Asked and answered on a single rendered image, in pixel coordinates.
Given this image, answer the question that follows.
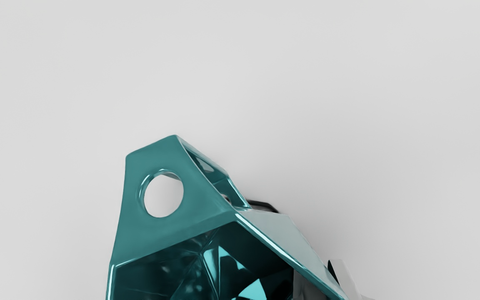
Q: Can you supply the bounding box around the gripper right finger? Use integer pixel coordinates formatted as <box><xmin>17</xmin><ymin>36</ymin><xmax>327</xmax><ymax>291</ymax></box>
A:
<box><xmin>327</xmin><ymin>259</ymin><xmax>376</xmax><ymax>300</ymax></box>

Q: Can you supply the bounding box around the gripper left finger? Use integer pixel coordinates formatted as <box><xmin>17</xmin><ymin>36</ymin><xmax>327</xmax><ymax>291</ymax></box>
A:
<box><xmin>292</xmin><ymin>272</ymin><xmax>329</xmax><ymax>300</ymax></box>

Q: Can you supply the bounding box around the teal faceted mug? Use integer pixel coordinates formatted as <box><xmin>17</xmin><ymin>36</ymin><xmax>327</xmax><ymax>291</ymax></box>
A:
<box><xmin>106</xmin><ymin>134</ymin><xmax>351</xmax><ymax>300</ymax></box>

